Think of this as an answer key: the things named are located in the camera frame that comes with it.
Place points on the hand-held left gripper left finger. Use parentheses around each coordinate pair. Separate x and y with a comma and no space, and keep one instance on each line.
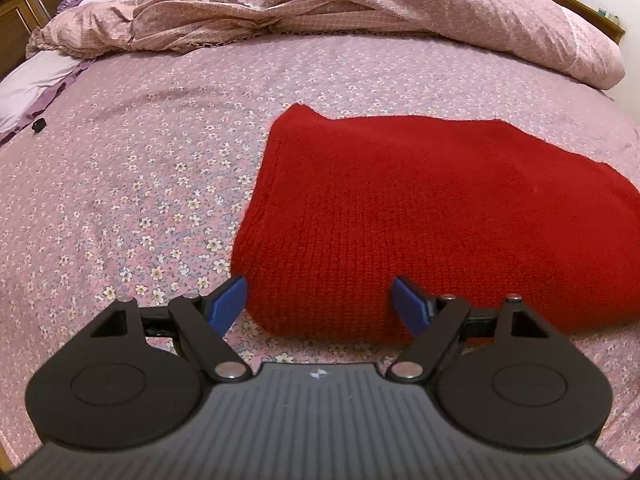
(227,305)

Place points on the wooden headboard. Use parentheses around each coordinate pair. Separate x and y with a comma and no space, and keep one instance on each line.
(565,0)

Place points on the pink floral bed sheet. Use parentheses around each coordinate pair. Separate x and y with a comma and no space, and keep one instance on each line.
(150,160)

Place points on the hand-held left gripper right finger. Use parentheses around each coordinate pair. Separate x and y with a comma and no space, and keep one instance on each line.
(407,305)

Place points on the red knitted sweater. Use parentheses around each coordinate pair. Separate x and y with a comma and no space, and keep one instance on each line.
(425,210)

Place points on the white purple pillow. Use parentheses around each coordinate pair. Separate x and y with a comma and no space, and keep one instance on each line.
(30,5)

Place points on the lavender pillow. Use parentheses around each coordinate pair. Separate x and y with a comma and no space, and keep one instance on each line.
(30,82)

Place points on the small black object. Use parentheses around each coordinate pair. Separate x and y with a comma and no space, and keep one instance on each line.
(38,125)

